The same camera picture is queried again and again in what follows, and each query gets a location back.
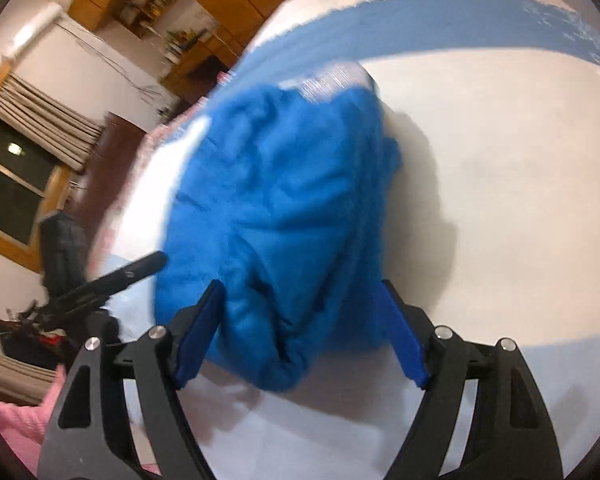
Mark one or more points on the dark brown wooden headboard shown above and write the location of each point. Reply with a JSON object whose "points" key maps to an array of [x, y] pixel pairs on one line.
{"points": [[110, 160]]}

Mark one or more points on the pink floral blanket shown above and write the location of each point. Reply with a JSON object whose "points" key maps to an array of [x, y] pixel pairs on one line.
{"points": [[170, 125]]}

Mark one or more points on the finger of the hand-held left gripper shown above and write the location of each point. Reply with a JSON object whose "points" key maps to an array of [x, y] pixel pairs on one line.
{"points": [[140, 266]]}

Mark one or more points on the blue jacket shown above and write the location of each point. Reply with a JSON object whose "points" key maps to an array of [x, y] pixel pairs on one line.
{"points": [[280, 210]]}

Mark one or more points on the white air conditioner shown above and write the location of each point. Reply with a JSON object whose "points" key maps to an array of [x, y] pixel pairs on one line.
{"points": [[35, 27]]}

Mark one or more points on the beige curtain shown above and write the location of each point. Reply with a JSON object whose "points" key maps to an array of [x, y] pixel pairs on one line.
{"points": [[45, 115]]}

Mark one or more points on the white and blue bedsheet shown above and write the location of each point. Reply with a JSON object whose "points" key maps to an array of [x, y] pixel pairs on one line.
{"points": [[505, 185]]}

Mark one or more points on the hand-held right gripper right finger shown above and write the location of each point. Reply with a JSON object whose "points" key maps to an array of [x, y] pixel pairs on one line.
{"points": [[405, 340]]}

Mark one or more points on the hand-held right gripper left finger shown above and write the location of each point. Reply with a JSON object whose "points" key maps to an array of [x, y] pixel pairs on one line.
{"points": [[200, 335]]}

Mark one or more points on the wooden desk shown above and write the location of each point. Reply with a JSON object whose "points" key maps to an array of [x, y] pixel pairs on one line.
{"points": [[200, 72]]}

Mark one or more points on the pink garment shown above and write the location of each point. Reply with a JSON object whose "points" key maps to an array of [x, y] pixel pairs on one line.
{"points": [[15, 425]]}

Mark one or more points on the beige striped cloth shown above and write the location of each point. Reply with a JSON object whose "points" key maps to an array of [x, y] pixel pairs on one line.
{"points": [[10, 375]]}

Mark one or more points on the wooden framed window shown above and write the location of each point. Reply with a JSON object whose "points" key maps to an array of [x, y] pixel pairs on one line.
{"points": [[10, 185]]}

